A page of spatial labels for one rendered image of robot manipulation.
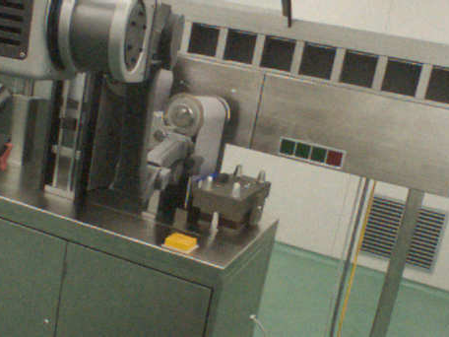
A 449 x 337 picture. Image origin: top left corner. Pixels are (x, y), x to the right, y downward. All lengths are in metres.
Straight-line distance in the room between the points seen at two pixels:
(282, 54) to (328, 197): 2.46
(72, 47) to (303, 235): 3.89
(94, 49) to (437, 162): 1.46
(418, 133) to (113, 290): 1.15
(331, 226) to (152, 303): 2.96
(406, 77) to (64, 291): 1.39
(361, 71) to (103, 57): 1.43
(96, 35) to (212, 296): 1.02
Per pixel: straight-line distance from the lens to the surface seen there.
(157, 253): 1.51
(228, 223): 1.74
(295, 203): 4.40
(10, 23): 0.69
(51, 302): 1.80
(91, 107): 1.74
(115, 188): 1.08
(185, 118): 1.70
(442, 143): 1.91
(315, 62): 2.01
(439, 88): 1.99
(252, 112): 1.99
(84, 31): 0.67
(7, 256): 1.86
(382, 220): 4.33
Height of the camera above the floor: 1.44
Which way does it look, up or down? 11 degrees down
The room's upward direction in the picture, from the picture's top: 11 degrees clockwise
